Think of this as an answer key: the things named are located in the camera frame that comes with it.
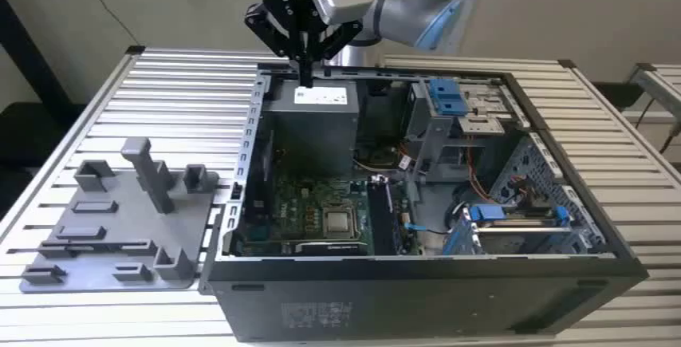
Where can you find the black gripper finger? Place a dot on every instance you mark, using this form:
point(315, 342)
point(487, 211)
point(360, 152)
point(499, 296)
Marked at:
point(268, 28)
point(340, 40)

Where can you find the silver CPU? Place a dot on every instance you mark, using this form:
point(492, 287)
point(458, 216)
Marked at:
point(339, 223)

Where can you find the black open PC case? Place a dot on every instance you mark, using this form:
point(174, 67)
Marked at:
point(372, 303)

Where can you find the metal slat side table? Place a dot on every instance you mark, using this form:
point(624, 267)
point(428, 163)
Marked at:
point(660, 83)

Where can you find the black table corner cap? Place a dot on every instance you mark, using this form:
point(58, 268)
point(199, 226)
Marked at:
point(568, 64)
point(135, 49)

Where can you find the blue disk carrier clip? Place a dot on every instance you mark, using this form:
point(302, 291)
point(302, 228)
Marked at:
point(444, 95)

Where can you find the black graphics card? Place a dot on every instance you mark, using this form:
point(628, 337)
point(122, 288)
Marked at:
point(330, 247)

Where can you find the grey power supply unit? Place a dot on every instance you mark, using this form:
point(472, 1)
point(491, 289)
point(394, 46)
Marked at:
point(308, 139)

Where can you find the black box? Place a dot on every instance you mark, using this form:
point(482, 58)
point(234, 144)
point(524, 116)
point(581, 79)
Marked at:
point(617, 95)

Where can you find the black RAM stick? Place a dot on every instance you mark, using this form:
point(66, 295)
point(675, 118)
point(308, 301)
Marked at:
point(102, 245)
point(395, 223)

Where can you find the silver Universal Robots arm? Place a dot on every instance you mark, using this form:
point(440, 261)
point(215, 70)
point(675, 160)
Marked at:
point(410, 8)

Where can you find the grey plastic parts rack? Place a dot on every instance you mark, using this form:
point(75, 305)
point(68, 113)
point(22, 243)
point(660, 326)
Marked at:
point(128, 223)

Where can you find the green motherboard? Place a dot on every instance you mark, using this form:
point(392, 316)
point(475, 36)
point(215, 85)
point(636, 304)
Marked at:
point(298, 203)

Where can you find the grey metal drive cage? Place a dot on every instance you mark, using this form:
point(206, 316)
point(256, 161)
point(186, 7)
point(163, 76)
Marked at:
point(479, 123)

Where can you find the black slanted stand pole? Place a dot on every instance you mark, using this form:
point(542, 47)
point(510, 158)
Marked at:
point(32, 56)

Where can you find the blue disk carrier with disk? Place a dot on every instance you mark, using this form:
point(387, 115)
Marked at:
point(487, 212)

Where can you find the black RAM slot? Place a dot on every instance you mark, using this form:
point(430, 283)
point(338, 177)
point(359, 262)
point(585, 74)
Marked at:
point(376, 219)

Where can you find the black CPU socket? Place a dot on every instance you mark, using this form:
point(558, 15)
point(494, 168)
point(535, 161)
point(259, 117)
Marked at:
point(338, 206)

